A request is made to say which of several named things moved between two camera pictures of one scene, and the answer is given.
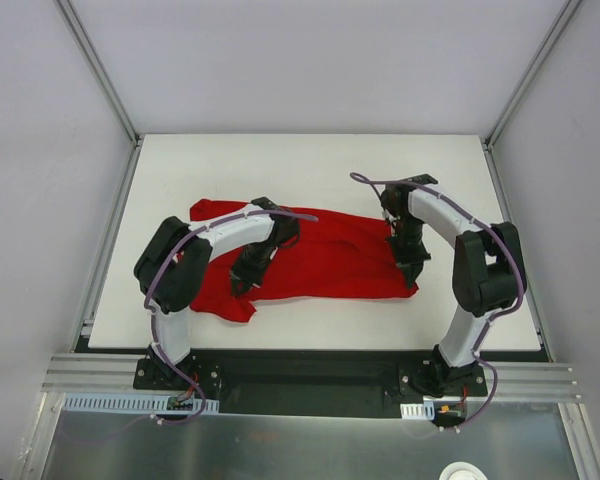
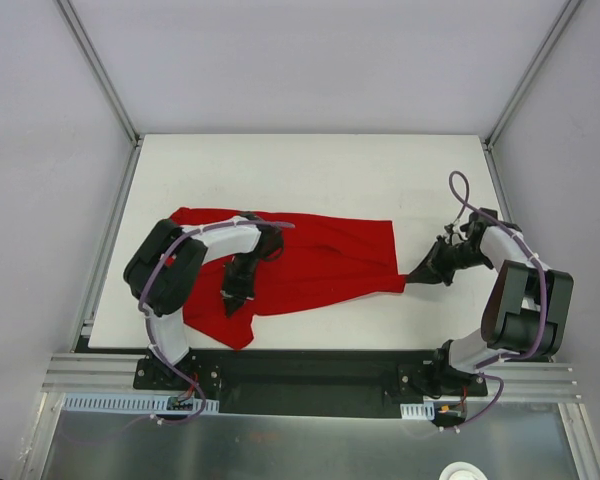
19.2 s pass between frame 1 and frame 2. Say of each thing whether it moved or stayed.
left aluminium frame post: stayed
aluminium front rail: stayed
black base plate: stayed
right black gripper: moved
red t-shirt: moved
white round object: stayed
